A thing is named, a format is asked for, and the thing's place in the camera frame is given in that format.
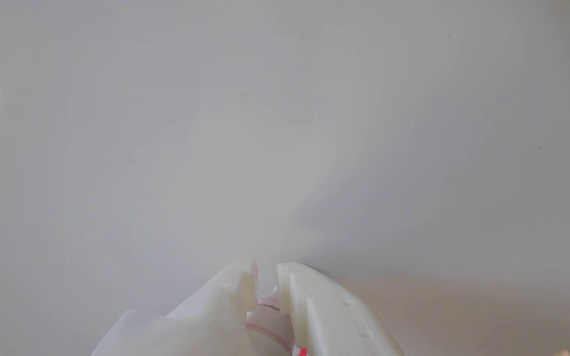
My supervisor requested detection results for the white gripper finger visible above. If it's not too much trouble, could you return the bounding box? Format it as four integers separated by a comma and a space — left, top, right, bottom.
275, 262, 405, 356
166, 261, 260, 356

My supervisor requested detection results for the red whiteboard marker pen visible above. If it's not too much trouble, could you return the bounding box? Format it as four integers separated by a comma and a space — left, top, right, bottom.
245, 289, 310, 356

